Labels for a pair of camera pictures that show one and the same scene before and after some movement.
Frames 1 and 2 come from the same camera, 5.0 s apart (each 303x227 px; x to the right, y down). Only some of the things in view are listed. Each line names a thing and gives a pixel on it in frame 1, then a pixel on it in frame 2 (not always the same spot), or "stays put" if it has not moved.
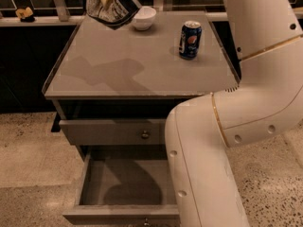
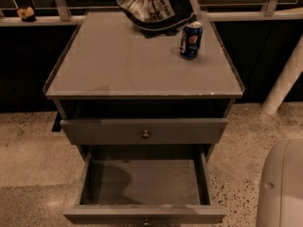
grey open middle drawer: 125,190 stays put
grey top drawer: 88,131 stays put
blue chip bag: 120,8 → 165,9
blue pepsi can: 189,42 stays put
